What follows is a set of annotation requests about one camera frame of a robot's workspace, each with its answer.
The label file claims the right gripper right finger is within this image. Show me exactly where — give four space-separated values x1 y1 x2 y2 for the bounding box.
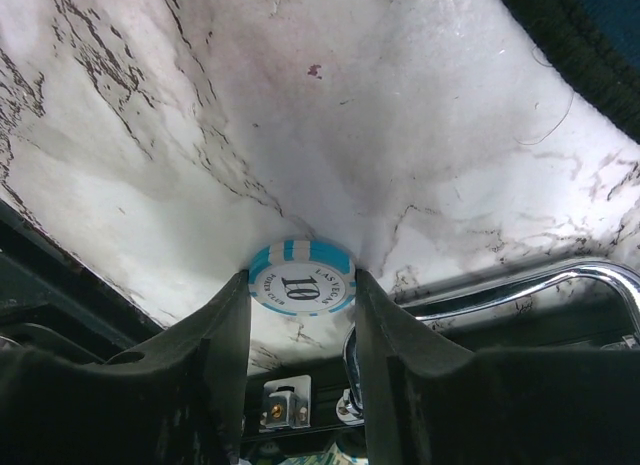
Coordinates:
355 271 639 464

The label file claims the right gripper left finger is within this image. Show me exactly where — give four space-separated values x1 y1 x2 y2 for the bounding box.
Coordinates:
1 272 250 464

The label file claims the light blue 10 poker chip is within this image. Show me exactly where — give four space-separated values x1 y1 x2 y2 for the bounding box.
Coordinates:
248 239 356 317

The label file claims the black poker chip case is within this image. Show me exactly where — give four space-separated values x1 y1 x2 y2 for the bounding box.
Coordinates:
1 206 633 464

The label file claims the round blue poker mat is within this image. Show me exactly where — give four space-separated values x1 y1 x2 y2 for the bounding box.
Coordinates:
501 0 639 141

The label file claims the chrome case handle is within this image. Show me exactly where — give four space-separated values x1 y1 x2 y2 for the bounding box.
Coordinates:
335 262 640 429

